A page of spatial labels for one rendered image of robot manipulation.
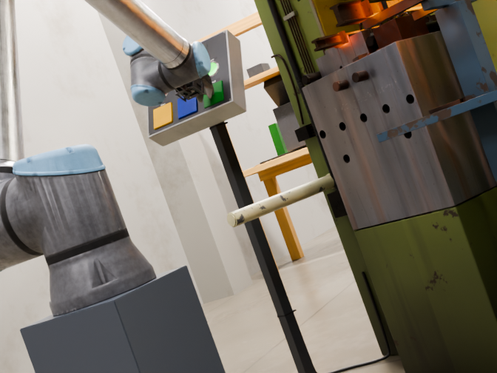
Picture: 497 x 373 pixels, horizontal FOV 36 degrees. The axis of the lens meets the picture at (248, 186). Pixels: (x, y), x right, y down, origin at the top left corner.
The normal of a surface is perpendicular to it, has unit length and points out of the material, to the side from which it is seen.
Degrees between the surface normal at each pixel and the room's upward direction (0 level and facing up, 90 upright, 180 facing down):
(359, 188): 90
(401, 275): 90
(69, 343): 90
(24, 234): 116
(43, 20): 90
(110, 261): 70
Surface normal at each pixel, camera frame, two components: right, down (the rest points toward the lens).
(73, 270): -0.30, -0.25
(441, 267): -0.74, 0.27
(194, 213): -0.45, 0.16
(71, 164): 0.44, -0.24
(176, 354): 0.82, -0.30
